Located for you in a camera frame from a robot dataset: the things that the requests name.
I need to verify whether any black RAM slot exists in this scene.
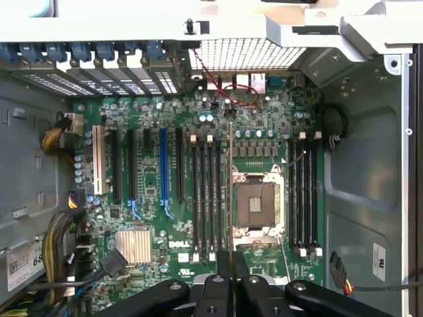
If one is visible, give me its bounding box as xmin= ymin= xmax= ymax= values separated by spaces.
xmin=295 ymin=131 xmax=306 ymax=258
xmin=304 ymin=138 xmax=312 ymax=248
xmin=288 ymin=138 xmax=296 ymax=248
xmin=206 ymin=134 xmax=216 ymax=262
xmin=215 ymin=140 xmax=223 ymax=254
xmin=200 ymin=140 xmax=208 ymax=255
xmin=190 ymin=134 xmax=200 ymax=264
xmin=311 ymin=130 xmax=323 ymax=258

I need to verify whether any thin metal locking lever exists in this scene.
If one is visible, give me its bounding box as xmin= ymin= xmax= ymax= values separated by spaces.
xmin=282 ymin=150 xmax=307 ymax=172
xmin=278 ymin=236 xmax=293 ymax=284

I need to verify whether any CPU socket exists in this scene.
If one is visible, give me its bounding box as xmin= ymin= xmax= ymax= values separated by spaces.
xmin=231 ymin=164 xmax=287 ymax=247

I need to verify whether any silver chipset heatsink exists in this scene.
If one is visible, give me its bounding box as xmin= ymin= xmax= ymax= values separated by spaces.
xmin=115 ymin=229 xmax=153 ymax=265

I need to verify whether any long black expansion slot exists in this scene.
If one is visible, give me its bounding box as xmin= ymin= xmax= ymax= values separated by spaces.
xmin=174 ymin=127 xmax=184 ymax=201
xmin=110 ymin=128 xmax=122 ymax=204
xmin=127 ymin=128 xmax=143 ymax=221

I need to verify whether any blue expansion slot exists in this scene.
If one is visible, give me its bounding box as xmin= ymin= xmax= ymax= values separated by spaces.
xmin=158 ymin=127 xmax=175 ymax=221

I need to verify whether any open PC case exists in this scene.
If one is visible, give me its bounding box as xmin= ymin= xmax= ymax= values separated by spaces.
xmin=0 ymin=0 xmax=423 ymax=317

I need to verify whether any white expansion slot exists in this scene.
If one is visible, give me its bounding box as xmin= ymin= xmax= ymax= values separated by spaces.
xmin=92 ymin=125 xmax=108 ymax=195

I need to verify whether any green motherboard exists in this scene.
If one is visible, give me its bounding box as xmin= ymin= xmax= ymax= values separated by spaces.
xmin=71 ymin=74 xmax=327 ymax=317

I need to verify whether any grey power supply unit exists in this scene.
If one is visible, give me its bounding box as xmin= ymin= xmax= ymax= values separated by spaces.
xmin=0 ymin=71 xmax=75 ymax=298

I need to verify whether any blue card retention clip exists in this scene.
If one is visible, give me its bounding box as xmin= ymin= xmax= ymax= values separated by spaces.
xmin=95 ymin=41 xmax=116 ymax=62
xmin=45 ymin=42 xmax=69 ymax=63
xmin=145 ymin=40 xmax=165 ymax=62
xmin=0 ymin=42 xmax=19 ymax=63
xmin=71 ymin=42 xmax=92 ymax=63
xmin=19 ymin=42 xmax=44 ymax=63

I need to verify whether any black power connector cable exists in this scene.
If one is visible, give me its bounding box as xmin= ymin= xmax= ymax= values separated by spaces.
xmin=328 ymin=250 xmax=423 ymax=297

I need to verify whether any black SATA connector cable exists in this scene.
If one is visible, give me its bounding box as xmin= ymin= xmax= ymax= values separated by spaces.
xmin=19 ymin=249 xmax=129 ymax=293

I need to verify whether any yellow black power cable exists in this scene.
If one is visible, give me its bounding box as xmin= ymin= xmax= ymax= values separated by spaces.
xmin=41 ymin=112 xmax=85 ymax=166
xmin=42 ymin=211 xmax=87 ymax=308

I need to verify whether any black looped cable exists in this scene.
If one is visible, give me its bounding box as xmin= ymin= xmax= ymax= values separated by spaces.
xmin=322 ymin=104 xmax=348 ymax=149

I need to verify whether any red black twisted wire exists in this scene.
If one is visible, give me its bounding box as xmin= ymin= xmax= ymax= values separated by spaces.
xmin=188 ymin=48 xmax=260 ymax=108

